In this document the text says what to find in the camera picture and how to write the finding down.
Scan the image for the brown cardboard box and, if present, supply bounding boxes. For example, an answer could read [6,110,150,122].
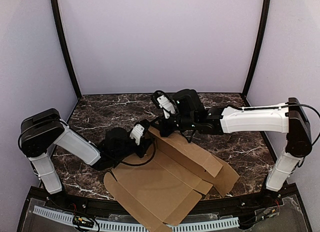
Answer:
[103,127,239,232]

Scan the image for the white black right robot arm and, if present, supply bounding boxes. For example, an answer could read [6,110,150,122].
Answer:
[151,89,317,192]

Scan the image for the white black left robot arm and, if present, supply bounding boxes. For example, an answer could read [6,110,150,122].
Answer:
[17,108,156,195]

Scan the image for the small green circuit board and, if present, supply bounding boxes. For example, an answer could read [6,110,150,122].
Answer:
[72,216,95,228]

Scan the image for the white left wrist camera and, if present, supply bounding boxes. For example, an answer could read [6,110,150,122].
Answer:
[129,123,147,146]

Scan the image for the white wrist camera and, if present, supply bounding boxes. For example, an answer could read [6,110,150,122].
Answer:
[156,95,176,119]
[129,123,147,146]

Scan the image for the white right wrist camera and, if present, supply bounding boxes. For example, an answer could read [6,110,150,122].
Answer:
[156,95,176,119]

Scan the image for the black front table rail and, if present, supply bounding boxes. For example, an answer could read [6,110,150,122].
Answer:
[44,191,286,220]

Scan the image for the white slotted cable duct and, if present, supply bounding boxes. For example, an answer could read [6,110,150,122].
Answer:
[32,205,240,232]

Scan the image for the black left frame post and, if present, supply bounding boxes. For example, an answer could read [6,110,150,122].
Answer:
[50,0,82,100]

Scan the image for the black frame post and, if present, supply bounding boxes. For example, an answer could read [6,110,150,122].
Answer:
[50,0,82,100]
[241,0,271,98]

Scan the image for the black right frame post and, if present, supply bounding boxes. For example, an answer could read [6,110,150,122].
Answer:
[241,0,271,98]

